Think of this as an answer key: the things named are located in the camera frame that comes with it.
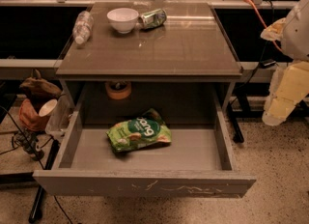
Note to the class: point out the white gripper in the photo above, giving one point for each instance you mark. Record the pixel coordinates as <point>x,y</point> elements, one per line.
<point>296,36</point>

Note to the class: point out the green rice chip bag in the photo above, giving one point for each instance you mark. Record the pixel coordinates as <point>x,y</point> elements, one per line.
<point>139,132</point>

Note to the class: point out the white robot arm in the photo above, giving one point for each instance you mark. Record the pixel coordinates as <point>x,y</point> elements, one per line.
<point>295,41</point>

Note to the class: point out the grey cabinet with counter top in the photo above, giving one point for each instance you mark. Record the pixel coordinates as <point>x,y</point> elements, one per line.
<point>190,46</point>

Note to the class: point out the grey open drawer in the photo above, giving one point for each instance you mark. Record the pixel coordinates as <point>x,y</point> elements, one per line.
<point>199,162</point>

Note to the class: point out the brown cloth bag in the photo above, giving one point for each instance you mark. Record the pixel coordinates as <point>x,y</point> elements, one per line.
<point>37,88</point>

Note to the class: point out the black power adapter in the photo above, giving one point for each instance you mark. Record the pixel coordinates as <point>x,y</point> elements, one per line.
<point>267,63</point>

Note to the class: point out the crushed green soda can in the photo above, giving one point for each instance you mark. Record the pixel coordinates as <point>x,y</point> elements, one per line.
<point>153,19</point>

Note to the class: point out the white ceramic bowl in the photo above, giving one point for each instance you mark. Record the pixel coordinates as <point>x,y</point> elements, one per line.
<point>123,20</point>

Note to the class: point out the orange tape roll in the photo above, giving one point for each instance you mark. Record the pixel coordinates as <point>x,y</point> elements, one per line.
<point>118,90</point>

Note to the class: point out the clear plastic water bottle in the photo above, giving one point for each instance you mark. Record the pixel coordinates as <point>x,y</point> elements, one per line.
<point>83,27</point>

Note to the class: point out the clear plastic container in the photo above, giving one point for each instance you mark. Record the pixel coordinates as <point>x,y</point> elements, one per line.
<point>59,119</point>

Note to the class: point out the white cup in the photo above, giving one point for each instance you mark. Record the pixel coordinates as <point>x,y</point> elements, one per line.
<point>48,108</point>

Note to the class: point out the orange cloth bundle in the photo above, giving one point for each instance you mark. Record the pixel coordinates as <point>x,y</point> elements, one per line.
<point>29,117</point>

